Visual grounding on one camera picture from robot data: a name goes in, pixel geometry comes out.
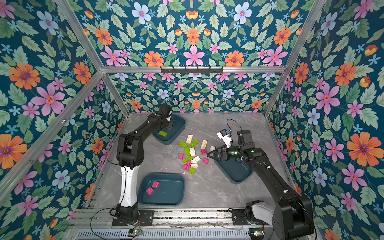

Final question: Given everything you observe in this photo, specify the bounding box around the cream long lego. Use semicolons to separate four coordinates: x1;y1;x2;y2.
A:
186;135;193;144
201;140;208;150

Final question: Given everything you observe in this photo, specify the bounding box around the green small lego near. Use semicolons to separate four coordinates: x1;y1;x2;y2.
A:
188;168;196;175

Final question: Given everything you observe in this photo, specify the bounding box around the black wall hook rail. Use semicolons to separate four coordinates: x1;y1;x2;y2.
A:
160;66;224;74

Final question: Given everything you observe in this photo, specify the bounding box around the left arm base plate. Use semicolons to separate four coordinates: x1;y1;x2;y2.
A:
112;208;155;227

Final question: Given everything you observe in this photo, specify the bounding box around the far teal bin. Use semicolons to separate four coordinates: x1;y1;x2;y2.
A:
153;115;186;145

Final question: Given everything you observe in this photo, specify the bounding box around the near teal bin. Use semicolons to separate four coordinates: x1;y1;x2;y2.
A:
138;173;185;206

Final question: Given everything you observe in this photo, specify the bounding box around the green long lego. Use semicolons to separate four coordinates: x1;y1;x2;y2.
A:
185;147;191;157
158;131;168;137
190;140;200;148

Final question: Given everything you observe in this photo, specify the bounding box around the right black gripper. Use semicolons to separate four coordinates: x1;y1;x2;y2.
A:
207;142;245;164

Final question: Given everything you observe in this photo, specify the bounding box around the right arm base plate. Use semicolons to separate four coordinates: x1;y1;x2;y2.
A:
228;208;257;226

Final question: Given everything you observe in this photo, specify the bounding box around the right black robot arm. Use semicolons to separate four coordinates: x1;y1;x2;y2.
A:
207;129;316;240

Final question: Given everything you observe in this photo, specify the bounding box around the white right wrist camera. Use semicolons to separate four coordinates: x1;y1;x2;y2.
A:
217;129;233;148

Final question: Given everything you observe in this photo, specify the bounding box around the pink small lego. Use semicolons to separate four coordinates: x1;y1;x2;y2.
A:
152;181;160;189

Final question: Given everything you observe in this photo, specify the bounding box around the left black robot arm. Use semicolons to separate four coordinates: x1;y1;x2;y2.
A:
115;105;173;225

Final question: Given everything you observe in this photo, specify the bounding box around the teal bin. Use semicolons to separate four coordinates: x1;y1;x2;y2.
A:
215;159;254;185
153;115;186;145
138;173;185;206

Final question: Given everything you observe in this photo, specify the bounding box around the cream lego center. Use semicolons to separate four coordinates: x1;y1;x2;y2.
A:
190;148;196;157

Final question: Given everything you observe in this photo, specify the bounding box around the right teal bin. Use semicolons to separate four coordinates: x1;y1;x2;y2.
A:
215;159;254;185

